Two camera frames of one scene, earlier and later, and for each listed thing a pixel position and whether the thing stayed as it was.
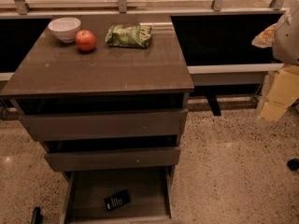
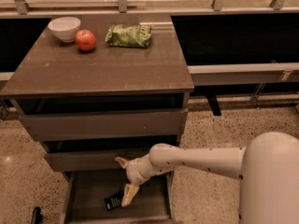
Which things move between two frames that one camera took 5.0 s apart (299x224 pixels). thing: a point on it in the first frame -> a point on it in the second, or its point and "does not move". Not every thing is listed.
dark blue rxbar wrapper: (116, 200) does not move
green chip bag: (137, 35) does not move
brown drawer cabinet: (107, 97) does not move
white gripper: (288, 37) -> (135, 171)
